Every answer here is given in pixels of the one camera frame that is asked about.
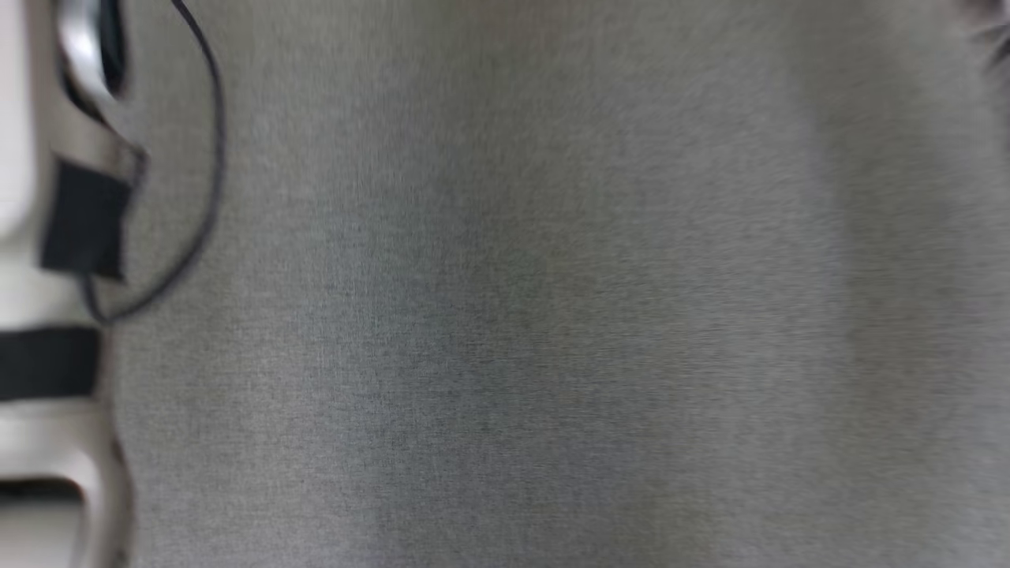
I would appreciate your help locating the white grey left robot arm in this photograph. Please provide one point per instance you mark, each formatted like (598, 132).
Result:
(47, 276)

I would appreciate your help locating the grey fabric sofa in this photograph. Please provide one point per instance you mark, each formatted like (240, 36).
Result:
(552, 315)

